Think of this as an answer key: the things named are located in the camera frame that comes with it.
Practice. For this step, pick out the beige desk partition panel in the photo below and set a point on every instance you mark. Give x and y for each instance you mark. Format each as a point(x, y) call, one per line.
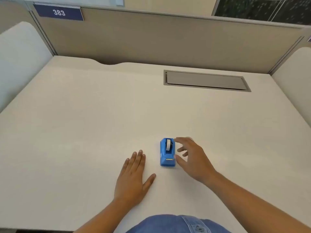
point(165, 41)

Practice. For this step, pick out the person's right middle finger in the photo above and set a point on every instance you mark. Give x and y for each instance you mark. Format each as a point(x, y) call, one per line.
point(182, 148)

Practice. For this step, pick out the person's left hand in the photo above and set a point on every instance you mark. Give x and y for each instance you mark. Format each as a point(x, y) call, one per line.
point(130, 181)

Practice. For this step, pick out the white side divider panel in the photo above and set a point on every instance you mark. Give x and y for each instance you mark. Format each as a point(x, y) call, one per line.
point(21, 60)
point(295, 82)

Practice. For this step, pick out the blue tape dispenser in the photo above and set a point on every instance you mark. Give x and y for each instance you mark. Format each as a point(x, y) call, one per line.
point(167, 157)

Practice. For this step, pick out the blue number sign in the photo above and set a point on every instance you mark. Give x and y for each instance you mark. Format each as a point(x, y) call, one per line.
point(58, 12)

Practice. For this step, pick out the person's left thumb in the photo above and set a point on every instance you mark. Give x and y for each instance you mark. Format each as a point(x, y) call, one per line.
point(149, 181)

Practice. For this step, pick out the white wall board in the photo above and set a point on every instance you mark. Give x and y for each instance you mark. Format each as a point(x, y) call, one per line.
point(80, 0)

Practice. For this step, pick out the dark glass window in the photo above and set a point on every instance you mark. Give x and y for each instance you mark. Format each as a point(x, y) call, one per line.
point(260, 8)

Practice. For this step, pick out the person's right thumb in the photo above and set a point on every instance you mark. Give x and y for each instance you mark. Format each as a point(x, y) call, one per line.
point(181, 163)

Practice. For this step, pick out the person's blue jeans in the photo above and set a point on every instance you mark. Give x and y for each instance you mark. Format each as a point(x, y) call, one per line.
point(177, 225)

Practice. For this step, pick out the person's left little finger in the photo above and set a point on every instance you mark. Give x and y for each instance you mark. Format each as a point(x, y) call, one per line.
point(124, 167)

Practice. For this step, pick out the person's right hand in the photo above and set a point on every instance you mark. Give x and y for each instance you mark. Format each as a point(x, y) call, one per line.
point(198, 162)

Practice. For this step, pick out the white tape roll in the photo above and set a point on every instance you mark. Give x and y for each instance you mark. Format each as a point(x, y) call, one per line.
point(168, 145)

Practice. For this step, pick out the person's left middle finger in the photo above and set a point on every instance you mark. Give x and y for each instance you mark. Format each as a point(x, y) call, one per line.
point(137, 161)

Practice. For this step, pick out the person's right forearm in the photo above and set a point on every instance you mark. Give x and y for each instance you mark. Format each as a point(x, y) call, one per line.
point(252, 205)

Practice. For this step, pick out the person's left forearm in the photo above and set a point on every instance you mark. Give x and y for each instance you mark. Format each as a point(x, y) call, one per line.
point(104, 219)

